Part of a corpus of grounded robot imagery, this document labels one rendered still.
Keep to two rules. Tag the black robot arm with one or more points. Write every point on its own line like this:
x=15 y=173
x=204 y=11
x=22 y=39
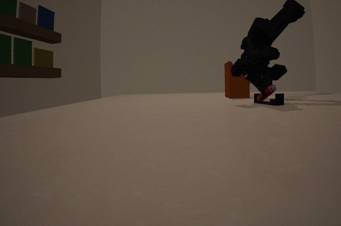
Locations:
x=263 y=32

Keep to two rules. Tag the red cylindrical battery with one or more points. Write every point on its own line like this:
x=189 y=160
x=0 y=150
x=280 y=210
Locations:
x=268 y=92

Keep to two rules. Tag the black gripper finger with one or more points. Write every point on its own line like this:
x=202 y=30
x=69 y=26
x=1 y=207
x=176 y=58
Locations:
x=255 y=77
x=268 y=78

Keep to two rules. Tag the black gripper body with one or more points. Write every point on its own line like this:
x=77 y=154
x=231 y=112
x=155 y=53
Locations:
x=248 y=65

